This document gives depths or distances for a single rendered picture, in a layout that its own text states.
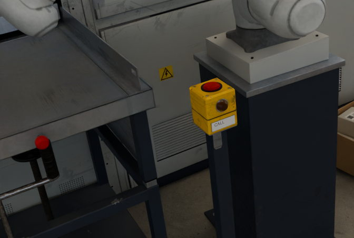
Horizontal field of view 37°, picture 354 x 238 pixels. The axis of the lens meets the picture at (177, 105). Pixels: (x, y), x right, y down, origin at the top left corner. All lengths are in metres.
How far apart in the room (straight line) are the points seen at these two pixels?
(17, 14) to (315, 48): 0.86
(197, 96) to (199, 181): 1.25
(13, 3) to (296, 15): 0.69
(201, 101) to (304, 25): 0.35
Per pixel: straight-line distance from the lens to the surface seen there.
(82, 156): 2.18
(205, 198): 2.32
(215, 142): 1.26
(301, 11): 1.35
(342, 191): 2.35
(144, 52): 2.08
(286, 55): 1.58
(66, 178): 2.21
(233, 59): 1.60
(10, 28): 1.95
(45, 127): 1.30
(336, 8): 2.59
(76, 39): 1.79
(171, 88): 2.19
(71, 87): 1.46
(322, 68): 1.63
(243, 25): 1.62
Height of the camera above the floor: 1.44
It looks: 28 degrees down
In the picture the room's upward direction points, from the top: 8 degrees counter-clockwise
